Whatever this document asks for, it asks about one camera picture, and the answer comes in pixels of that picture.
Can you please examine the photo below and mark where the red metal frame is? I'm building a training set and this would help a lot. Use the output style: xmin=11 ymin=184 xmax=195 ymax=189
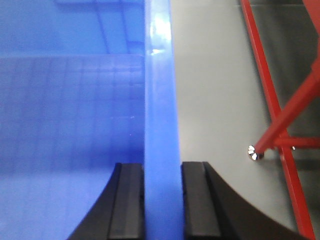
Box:
xmin=240 ymin=0 xmax=320 ymax=240

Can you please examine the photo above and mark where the blue plastic bin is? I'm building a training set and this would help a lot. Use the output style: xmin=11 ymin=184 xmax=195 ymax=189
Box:
xmin=0 ymin=0 xmax=183 ymax=240

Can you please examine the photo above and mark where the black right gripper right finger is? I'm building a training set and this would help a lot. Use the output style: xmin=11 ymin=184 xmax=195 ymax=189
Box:
xmin=181 ymin=161 xmax=309 ymax=240

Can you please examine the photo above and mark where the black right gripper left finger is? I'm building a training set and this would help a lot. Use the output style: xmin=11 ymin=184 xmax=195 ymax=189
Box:
xmin=68 ymin=163 xmax=145 ymax=240

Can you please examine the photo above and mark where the silver screw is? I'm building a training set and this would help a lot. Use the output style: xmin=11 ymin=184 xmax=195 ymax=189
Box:
xmin=247 ymin=145 xmax=264 ymax=161

